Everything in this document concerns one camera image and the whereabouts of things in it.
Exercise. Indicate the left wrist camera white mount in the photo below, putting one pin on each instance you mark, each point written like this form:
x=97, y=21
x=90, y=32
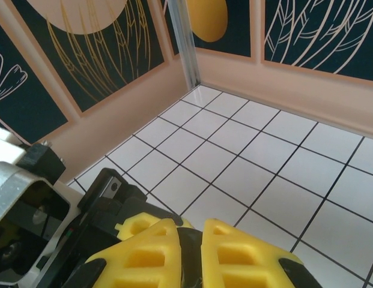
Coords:
x=12, y=180

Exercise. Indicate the aluminium corner post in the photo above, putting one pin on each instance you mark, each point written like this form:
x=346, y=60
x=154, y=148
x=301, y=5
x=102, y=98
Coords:
x=184, y=45

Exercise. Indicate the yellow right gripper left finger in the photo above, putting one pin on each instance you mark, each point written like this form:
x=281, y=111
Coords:
x=144, y=258

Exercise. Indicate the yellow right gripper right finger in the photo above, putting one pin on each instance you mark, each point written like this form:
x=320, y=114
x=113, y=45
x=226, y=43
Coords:
x=243, y=261

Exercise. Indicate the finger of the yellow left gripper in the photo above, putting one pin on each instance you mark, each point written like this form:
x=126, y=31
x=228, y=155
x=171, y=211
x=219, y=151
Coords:
x=138, y=220

